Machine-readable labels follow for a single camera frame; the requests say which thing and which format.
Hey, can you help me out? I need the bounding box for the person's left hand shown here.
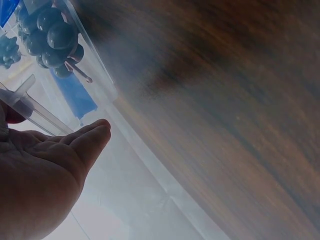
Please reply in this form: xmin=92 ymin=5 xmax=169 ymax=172
xmin=0 ymin=101 xmax=112 ymax=240

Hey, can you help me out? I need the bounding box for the clear plastic box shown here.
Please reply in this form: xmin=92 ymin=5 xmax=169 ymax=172
xmin=0 ymin=0 xmax=232 ymax=240

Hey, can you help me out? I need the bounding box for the bunch of dark grapes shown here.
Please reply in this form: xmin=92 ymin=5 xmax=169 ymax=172
xmin=16 ymin=4 xmax=94 ymax=84

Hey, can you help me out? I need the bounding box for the blue sheet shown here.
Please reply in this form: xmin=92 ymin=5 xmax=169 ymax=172
xmin=0 ymin=0 xmax=29 ymax=28
xmin=49 ymin=66 xmax=99 ymax=126

